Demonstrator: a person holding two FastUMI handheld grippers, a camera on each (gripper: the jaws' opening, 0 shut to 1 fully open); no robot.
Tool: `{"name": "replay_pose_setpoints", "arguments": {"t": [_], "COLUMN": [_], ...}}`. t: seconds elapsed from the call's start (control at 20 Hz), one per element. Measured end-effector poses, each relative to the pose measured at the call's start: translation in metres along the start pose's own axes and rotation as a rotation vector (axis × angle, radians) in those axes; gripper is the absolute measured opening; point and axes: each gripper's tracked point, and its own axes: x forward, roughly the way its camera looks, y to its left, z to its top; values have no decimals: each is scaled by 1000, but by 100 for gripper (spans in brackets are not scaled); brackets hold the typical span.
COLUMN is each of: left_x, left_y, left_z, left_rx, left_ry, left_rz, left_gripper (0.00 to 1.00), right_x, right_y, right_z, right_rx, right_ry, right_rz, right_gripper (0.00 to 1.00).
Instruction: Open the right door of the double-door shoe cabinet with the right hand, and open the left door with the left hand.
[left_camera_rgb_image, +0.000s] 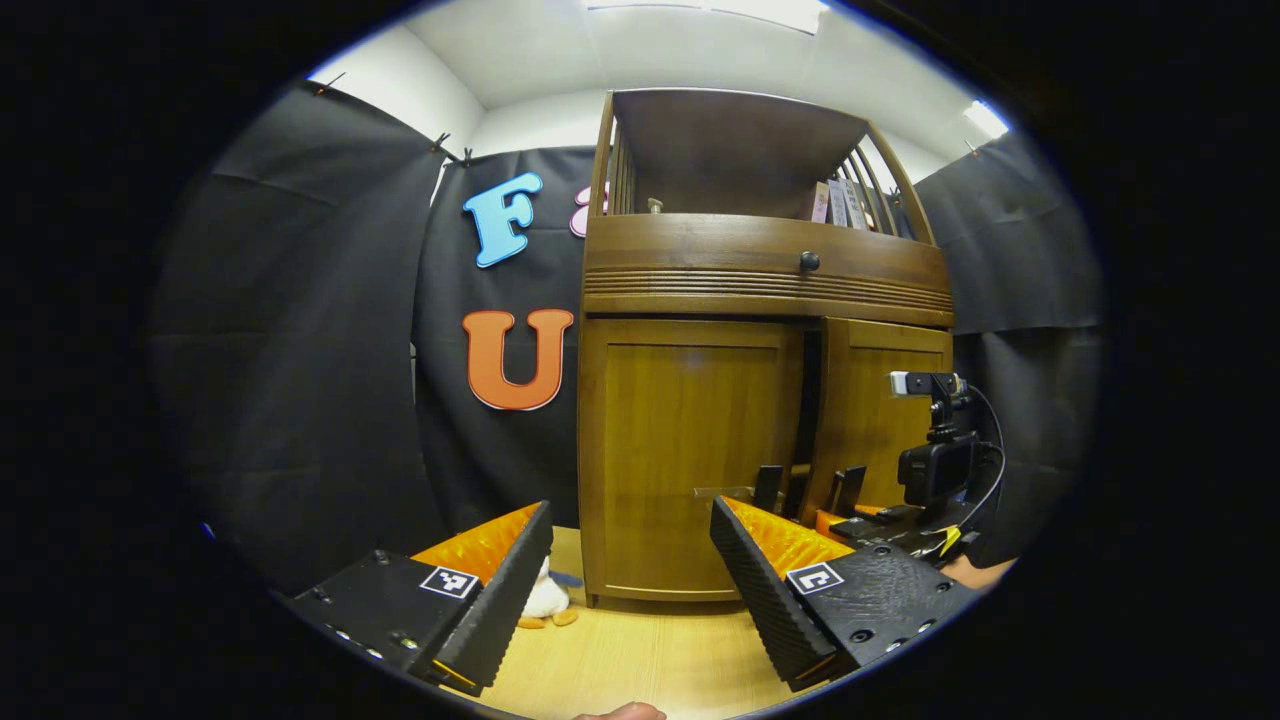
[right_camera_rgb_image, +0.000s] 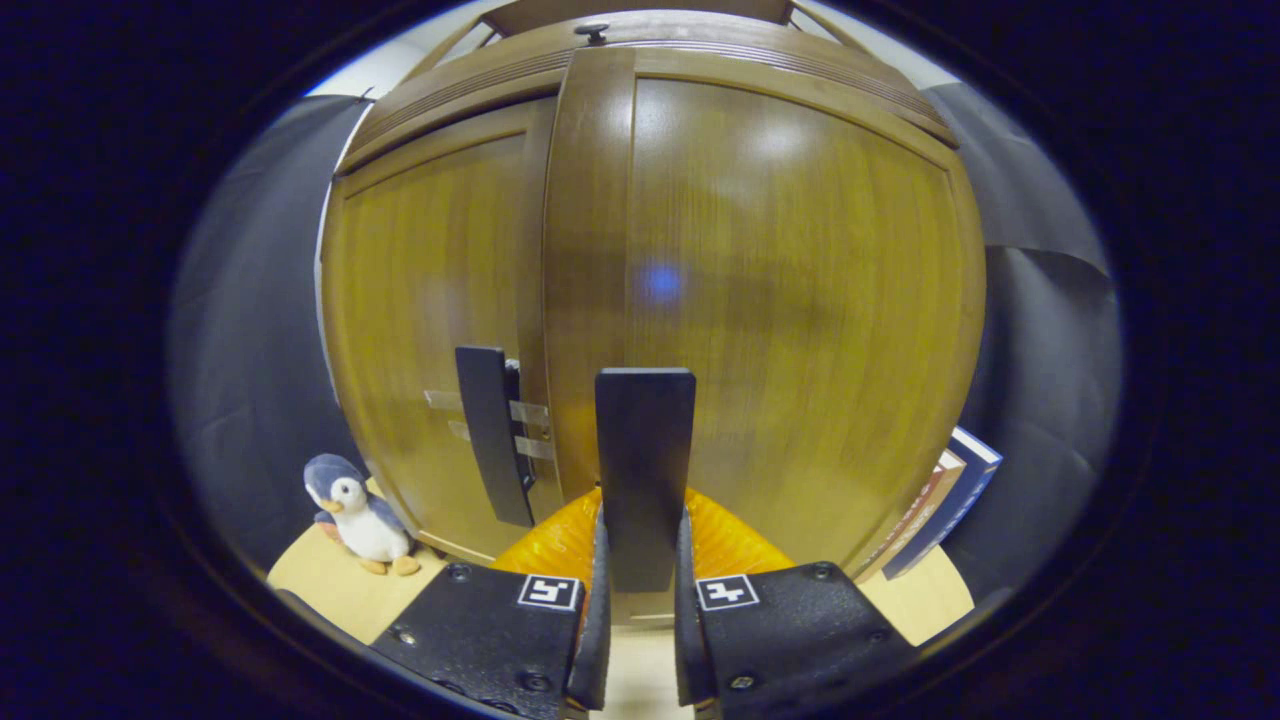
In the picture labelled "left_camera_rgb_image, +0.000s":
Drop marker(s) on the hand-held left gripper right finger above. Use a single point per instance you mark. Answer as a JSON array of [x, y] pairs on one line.
[[760, 590]]

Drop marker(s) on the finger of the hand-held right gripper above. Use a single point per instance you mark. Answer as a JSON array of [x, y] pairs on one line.
[[880, 528]]

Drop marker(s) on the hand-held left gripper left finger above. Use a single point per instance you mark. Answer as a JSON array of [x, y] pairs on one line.
[[505, 590]]

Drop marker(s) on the wooden cabinet door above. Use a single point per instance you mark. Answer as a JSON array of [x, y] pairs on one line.
[[680, 450], [880, 400]]

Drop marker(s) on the wooden double-door shoe cabinet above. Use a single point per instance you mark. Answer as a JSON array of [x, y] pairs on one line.
[[760, 270]]

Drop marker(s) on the plush penguin toy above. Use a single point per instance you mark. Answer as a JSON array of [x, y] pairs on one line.
[[545, 598]]

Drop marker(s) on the black round drawer knob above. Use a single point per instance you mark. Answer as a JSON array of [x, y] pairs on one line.
[[809, 262]]

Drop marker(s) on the white book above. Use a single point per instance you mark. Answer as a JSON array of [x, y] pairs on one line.
[[856, 203]]

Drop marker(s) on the grey book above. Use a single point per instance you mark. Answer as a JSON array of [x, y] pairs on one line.
[[838, 203]]

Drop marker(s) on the pink book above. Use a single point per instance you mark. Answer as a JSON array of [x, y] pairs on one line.
[[820, 203]]

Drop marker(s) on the small ceiling light panel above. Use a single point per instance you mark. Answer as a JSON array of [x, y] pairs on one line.
[[986, 120]]

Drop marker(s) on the large ceiling light panel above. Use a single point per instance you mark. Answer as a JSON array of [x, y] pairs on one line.
[[720, 10]]

